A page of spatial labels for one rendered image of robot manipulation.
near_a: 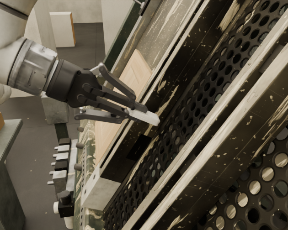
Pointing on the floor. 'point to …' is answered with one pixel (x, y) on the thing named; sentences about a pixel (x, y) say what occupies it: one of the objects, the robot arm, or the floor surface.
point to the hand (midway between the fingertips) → (144, 114)
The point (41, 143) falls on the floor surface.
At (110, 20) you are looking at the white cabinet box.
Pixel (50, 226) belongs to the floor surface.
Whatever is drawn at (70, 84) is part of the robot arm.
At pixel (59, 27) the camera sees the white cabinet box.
